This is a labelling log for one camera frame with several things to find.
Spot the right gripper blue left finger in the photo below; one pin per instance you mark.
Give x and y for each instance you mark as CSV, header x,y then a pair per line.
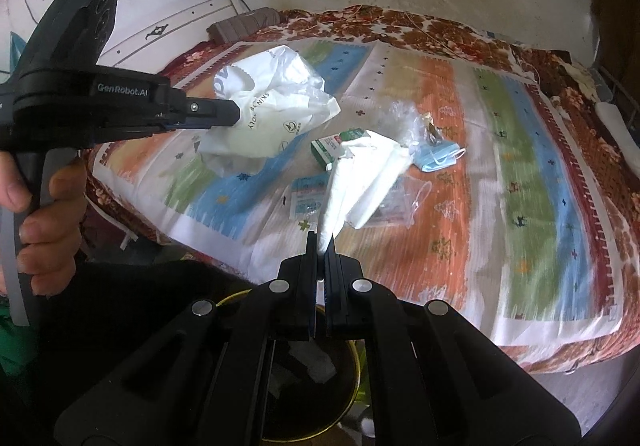
x,y
300,300

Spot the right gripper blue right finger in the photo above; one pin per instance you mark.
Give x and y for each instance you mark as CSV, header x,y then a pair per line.
x,y
340,271

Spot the white tissue sheet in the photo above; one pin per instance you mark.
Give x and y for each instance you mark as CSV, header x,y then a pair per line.
x,y
358,183

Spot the clear plastic bag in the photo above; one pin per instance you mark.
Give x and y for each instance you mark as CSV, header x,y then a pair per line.
x,y
402,122

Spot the black gold-rimmed trash bin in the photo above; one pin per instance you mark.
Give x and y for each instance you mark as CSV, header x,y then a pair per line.
x,y
275,391

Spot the person left hand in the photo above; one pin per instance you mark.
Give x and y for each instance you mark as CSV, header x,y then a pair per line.
x,y
51,235

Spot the blue printed clear package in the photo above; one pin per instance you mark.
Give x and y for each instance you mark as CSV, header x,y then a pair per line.
x,y
398,208

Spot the white bed headboard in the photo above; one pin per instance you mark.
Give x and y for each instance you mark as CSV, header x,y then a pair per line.
x,y
157,39

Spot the green white medicine box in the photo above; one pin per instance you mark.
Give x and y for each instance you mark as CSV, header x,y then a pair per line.
x,y
327,149

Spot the striped colourful bed mat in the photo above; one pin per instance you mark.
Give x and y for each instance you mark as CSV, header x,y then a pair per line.
x,y
516,235

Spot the blue surgical face mask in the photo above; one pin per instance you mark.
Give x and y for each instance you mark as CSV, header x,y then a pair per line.
x,y
431,158

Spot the grey folded cloth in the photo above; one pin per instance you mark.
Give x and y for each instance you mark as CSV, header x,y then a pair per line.
x,y
242,26

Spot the white pillow beside bed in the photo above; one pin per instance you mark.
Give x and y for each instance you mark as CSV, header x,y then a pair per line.
x,y
610,116

